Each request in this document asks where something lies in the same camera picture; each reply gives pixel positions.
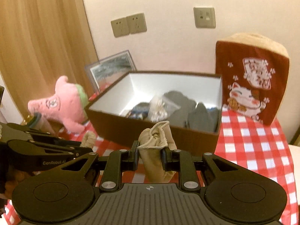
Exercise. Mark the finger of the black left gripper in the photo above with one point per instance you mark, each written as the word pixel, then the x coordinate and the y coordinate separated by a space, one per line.
pixel 43 137
pixel 28 148

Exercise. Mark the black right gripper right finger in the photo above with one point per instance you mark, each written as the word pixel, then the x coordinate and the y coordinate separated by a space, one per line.
pixel 181 162

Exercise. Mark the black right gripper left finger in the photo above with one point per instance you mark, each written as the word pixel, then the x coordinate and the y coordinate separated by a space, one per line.
pixel 119 161

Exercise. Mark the grey blue fluffy cloth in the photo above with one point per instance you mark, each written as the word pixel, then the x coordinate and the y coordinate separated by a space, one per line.
pixel 192 115

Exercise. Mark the striped knitted sock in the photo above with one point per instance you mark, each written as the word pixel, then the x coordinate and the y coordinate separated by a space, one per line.
pixel 139 112

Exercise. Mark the bag of cotton swabs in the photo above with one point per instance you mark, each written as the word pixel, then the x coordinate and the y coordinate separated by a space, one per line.
pixel 161 108

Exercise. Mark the person's left hand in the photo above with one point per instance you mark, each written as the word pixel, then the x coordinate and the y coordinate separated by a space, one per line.
pixel 10 178

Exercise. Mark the pink starfish plush toy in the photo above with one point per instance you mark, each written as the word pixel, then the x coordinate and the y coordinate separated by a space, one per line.
pixel 66 106

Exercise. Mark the brown cardboard storage box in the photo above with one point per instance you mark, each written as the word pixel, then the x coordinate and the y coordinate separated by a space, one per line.
pixel 140 99

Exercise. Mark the red white checkered tablecloth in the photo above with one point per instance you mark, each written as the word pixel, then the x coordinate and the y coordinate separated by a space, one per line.
pixel 252 145

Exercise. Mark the orange curtain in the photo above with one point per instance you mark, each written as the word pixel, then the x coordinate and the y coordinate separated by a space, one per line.
pixel 42 40

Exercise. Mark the red lucky cat cushion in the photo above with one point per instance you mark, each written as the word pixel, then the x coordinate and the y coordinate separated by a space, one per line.
pixel 254 70

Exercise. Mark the cream wooden chair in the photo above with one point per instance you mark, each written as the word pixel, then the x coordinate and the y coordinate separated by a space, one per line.
pixel 295 153

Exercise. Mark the clear acrylic picture frame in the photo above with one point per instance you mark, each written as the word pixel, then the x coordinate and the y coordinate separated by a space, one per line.
pixel 106 71

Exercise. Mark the left double wall socket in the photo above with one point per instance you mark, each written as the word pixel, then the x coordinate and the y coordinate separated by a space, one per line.
pixel 120 27

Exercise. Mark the double wall socket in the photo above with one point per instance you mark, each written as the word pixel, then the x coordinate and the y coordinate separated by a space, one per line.
pixel 136 23
pixel 120 27

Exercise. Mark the right double wall socket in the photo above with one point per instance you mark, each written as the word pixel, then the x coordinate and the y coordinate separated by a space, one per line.
pixel 136 23

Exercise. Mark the wall data port plate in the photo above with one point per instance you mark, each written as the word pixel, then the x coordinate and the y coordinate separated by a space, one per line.
pixel 204 17

